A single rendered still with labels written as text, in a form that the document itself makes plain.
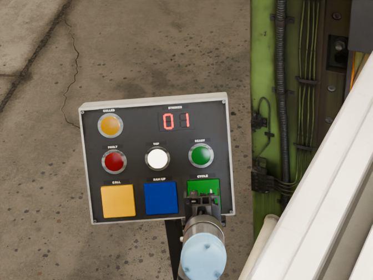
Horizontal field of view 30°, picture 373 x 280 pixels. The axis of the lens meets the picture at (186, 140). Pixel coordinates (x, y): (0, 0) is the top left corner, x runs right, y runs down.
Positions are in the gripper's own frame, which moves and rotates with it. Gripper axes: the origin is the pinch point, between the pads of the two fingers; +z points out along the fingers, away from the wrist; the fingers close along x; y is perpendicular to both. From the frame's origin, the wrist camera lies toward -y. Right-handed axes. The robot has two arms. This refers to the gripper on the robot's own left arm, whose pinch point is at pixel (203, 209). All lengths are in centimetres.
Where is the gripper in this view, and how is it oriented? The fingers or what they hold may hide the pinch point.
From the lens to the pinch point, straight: 152.0
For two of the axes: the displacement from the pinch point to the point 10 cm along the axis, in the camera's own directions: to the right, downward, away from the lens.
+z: 0.2, -2.2, 9.8
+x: -10.0, 0.7, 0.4
